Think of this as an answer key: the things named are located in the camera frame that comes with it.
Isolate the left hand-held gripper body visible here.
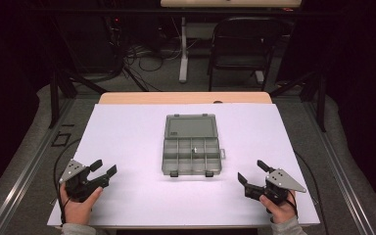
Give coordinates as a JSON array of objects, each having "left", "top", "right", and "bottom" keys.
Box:
[{"left": 58, "top": 159, "right": 111, "bottom": 204}]

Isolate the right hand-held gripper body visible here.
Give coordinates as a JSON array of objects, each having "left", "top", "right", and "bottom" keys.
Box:
[{"left": 244, "top": 167, "right": 307, "bottom": 207}]

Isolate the grey clear compartment box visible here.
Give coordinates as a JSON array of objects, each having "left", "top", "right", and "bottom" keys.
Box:
[{"left": 161, "top": 113, "right": 226, "bottom": 178}]

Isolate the person's right hand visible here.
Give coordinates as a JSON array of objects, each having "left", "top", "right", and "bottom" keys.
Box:
[{"left": 258, "top": 190, "right": 299, "bottom": 225}]

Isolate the person's left hand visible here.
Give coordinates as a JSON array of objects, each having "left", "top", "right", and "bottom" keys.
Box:
[{"left": 59, "top": 182, "right": 104, "bottom": 226}]

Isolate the white table mat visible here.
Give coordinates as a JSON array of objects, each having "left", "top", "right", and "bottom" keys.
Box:
[{"left": 47, "top": 103, "right": 321, "bottom": 227}]

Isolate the black metal stand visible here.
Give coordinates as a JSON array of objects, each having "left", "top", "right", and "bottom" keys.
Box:
[
  {"left": 268, "top": 69, "right": 327, "bottom": 133},
  {"left": 48, "top": 69, "right": 108, "bottom": 129}
]

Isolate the wooden table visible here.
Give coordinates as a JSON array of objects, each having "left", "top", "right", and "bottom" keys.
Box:
[{"left": 53, "top": 91, "right": 314, "bottom": 230}]

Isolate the black folding chair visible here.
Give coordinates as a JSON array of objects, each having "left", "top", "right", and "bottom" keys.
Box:
[{"left": 208, "top": 17, "right": 296, "bottom": 92}]

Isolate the white table leg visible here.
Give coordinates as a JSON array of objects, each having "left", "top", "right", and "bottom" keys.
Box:
[{"left": 178, "top": 17, "right": 190, "bottom": 84}]

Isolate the right hand-held gripper cable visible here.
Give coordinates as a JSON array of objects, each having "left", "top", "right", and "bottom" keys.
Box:
[{"left": 285, "top": 190, "right": 299, "bottom": 219}]

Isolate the hand-held gripper cable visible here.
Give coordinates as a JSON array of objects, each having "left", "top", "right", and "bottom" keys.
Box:
[
  {"left": 285, "top": 190, "right": 299, "bottom": 219},
  {"left": 58, "top": 184, "right": 72, "bottom": 226}
]

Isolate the left hand-held gripper cable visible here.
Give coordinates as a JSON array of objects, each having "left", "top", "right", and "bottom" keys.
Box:
[{"left": 58, "top": 184, "right": 72, "bottom": 226}]

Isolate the aluminium floor rail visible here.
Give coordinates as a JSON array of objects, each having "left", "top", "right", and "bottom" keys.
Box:
[
  {"left": 303, "top": 101, "right": 376, "bottom": 235},
  {"left": 0, "top": 97, "right": 76, "bottom": 235}
]

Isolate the bundle of floor cables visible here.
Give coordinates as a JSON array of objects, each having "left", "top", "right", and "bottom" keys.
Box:
[{"left": 123, "top": 40, "right": 181, "bottom": 73}]

